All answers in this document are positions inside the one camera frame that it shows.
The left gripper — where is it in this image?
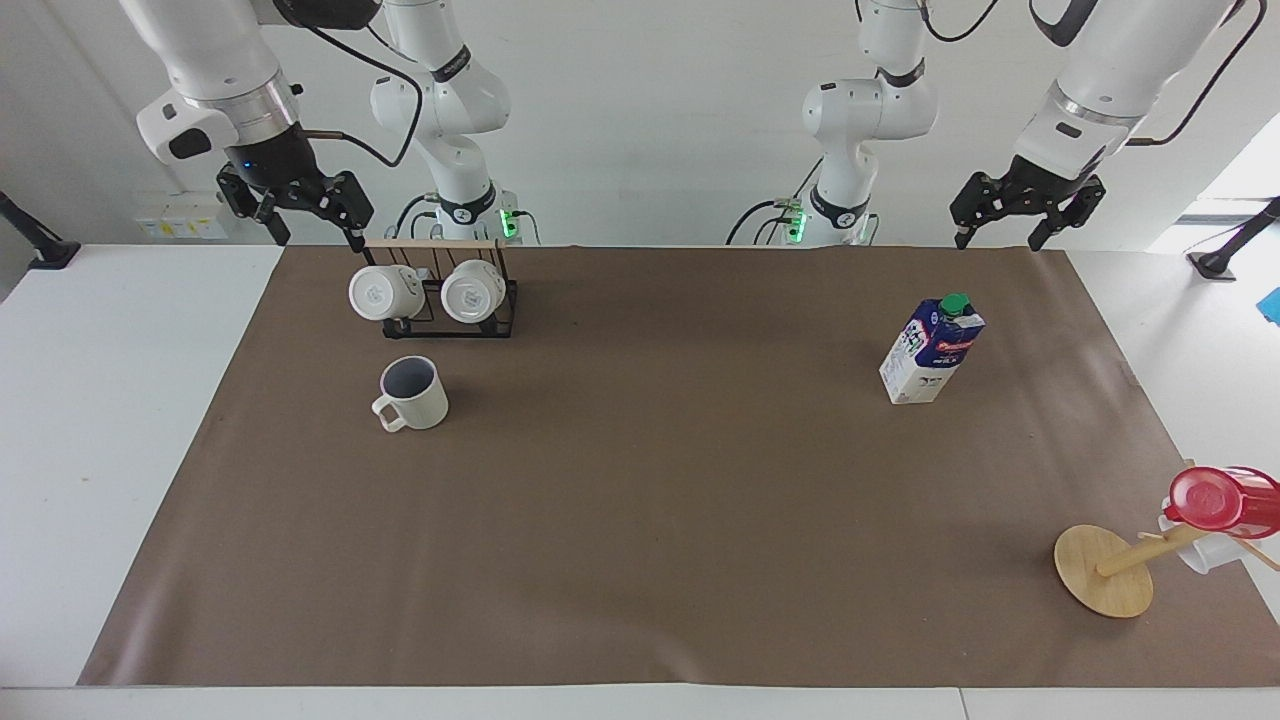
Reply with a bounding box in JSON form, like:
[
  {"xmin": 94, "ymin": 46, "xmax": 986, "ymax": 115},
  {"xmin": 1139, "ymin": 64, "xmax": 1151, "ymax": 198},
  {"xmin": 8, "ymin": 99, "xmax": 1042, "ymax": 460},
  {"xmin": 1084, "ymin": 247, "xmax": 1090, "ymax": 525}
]
[{"xmin": 949, "ymin": 152, "xmax": 1107, "ymax": 252}]

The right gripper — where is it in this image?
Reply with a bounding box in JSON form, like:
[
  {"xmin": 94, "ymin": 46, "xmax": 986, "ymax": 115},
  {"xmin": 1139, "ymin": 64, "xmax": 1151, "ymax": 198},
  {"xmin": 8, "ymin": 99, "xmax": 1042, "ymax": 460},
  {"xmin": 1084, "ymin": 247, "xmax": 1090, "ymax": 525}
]
[{"xmin": 216, "ymin": 122, "xmax": 376, "ymax": 253}]

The blue white milk carton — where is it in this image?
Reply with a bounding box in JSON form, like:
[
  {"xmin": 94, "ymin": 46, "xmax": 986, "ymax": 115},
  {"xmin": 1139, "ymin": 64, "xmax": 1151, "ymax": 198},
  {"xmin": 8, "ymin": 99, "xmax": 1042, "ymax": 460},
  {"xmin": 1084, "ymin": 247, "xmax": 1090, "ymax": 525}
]
[{"xmin": 878, "ymin": 292, "xmax": 988, "ymax": 406}]

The red plastic cup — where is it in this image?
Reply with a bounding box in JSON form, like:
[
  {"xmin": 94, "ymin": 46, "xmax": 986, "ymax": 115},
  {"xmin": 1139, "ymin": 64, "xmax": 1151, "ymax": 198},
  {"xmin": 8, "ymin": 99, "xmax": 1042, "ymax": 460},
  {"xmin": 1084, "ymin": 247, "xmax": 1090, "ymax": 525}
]
[{"xmin": 1162, "ymin": 464, "xmax": 1280, "ymax": 542}]

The white plastic cup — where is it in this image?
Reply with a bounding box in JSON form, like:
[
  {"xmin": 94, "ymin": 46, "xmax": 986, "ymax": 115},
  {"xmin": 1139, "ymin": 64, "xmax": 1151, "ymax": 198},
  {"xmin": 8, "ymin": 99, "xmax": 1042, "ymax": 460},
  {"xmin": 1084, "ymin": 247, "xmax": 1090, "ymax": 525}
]
[{"xmin": 1157, "ymin": 511, "xmax": 1247, "ymax": 576}]

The white power strip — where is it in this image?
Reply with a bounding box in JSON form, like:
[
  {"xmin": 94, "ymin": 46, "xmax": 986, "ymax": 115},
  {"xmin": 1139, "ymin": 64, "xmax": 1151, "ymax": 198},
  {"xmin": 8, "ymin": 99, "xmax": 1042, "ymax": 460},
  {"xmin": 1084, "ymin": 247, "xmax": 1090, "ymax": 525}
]
[{"xmin": 134, "ymin": 194, "xmax": 233, "ymax": 242}]

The white mug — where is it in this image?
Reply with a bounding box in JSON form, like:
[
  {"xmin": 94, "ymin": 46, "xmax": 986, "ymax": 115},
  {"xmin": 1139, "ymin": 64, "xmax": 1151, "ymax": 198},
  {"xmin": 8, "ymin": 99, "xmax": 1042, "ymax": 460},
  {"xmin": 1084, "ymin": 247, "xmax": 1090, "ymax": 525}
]
[
  {"xmin": 348, "ymin": 263, "xmax": 427, "ymax": 324},
  {"xmin": 440, "ymin": 258, "xmax": 509, "ymax": 326}
]

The black stand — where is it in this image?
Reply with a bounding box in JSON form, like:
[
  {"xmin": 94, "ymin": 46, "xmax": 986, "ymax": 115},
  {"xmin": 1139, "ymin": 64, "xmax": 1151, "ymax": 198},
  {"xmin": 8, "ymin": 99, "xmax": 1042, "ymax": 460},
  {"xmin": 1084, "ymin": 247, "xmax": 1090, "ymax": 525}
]
[
  {"xmin": 0, "ymin": 189, "xmax": 83, "ymax": 272},
  {"xmin": 1185, "ymin": 195, "xmax": 1280, "ymax": 282}
]

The cream mug with dark inside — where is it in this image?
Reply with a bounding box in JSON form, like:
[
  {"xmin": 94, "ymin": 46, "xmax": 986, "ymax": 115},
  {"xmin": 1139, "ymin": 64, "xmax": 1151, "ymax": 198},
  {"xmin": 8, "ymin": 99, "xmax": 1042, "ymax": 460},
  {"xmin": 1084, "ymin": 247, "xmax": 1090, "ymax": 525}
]
[{"xmin": 371, "ymin": 354, "xmax": 451, "ymax": 435}]

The wooden mug tree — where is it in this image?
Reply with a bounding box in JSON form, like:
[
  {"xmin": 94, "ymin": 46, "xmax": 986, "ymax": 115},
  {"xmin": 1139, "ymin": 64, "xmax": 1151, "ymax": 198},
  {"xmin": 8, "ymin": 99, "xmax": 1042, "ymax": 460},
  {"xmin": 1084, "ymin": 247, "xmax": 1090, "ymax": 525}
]
[{"xmin": 1053, "ymin": 520, "xmax": 1280, "ymax": 620}]

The black cable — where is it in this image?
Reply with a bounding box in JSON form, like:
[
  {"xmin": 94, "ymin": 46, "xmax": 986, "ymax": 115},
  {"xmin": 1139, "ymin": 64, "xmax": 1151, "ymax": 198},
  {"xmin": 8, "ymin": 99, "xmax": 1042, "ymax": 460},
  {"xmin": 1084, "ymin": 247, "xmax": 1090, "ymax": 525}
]
[
  {"xmin": 396, "ymin": 192, "xmax": 443, "ymax": 242},
  {"xmin": 270, "ymin": 0, "xmax": 427, "ymax": 170},
  {"xmin": 725, "ymin": 197, "xmax": 804, "ymax": 247},
  {"xmin": 1125, "ymin": 0, "xmax": 1271, "ymax": 149},
  {"xmin": 915, "ymin": 0, "xmax": 1002, "ymax": 44}
]

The black wire mug rack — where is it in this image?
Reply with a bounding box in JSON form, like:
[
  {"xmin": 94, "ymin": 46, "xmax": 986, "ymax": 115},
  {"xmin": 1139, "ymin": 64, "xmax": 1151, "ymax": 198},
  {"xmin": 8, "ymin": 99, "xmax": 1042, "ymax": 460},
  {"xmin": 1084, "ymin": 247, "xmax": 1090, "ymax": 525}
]
[{"xmin": 361, "ymin": 236, "xmax": 520, "ymax": 340}]

